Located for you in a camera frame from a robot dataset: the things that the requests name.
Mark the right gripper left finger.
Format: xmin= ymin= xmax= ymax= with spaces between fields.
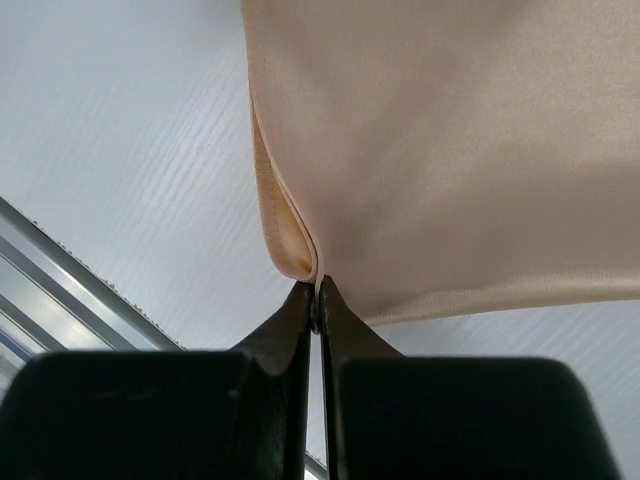
xmin=1 ymin=283 xmax=314 ymax=479

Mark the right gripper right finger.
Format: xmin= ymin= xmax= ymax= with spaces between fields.
xmin=317 ymin=279 xmax=620 ymax=479

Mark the orange cloth napkin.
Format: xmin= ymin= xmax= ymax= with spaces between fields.
xmin=241 ymin=1 xmax=639 ymax=324

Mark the front aluminium rail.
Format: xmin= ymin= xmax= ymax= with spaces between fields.
xmin=1 ymin=203 xmax=327 ymax=479

